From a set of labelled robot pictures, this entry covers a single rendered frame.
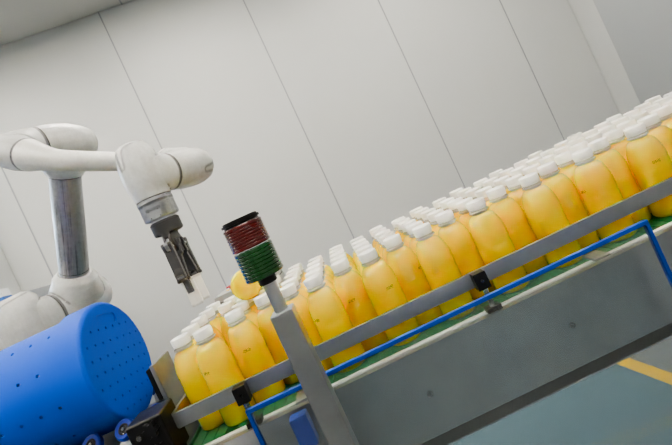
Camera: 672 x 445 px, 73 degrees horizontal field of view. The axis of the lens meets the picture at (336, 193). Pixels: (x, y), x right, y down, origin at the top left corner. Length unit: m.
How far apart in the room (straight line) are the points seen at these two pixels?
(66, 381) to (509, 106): 4.23
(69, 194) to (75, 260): 0.25
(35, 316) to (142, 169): 0.82
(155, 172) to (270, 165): 2.77
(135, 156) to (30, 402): 0.56
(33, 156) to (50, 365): 0.64
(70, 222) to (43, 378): 0.77
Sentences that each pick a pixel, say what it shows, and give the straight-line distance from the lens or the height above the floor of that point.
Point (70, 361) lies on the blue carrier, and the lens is 1.13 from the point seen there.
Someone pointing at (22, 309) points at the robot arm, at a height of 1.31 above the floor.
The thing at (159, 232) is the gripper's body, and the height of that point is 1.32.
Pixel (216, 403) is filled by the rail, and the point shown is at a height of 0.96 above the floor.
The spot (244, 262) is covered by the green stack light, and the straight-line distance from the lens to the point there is 0.70.
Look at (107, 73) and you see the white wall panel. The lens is 4.27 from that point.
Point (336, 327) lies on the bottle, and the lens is 0.92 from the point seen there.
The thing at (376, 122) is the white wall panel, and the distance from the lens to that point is 4.14.
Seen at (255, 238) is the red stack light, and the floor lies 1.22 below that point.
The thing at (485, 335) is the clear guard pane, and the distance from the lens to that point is 0.89.
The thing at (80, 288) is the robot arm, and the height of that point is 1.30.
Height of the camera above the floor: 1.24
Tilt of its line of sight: level
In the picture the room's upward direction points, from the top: 25 degrees counter-clockwise
